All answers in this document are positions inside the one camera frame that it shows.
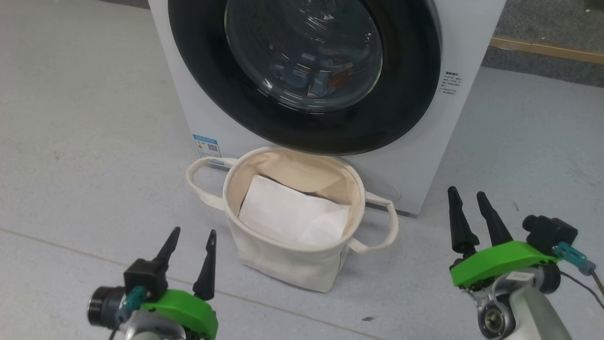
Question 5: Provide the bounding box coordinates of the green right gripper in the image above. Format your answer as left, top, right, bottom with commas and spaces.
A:
447, 186, 562, 289

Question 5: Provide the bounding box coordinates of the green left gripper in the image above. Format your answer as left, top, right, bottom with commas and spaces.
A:
142, 227, 218, 340

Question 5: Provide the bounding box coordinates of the black round glass washer door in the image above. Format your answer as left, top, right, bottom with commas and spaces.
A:
168, 0, 442, 156

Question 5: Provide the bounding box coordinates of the blue fox print garment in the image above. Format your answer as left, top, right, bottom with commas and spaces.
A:
270, 52, 331, 97

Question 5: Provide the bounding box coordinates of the white front-load washing machine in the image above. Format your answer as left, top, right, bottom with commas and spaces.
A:
148, 0, 506, 215

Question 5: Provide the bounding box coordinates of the cream canvas laundry basket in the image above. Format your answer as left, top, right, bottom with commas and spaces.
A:
186, 146, 399, 293

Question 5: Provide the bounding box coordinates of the white folded basket liner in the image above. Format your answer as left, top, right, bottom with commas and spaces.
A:
238, 175, 352, 248

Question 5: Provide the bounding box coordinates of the round white filter cover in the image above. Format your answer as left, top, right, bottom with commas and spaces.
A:
377, 181, 402, 202

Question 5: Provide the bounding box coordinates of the blue energy label sticker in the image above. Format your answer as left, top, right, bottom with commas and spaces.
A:
193, 134, 223, 166

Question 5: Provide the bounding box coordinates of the small printed text label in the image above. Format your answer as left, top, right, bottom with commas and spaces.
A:
439, 71, 464, 95

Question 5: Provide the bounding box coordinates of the teal plug left camera cable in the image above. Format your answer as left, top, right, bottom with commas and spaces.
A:
109, 286, 148, 340

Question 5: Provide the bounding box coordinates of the teal plug camera cable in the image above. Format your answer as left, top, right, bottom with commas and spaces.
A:
109, 286, 148, 340
553, 242, 604, 310

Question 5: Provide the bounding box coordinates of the teal plug right camera cable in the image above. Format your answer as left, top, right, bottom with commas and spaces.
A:
553, 242, 604, 310

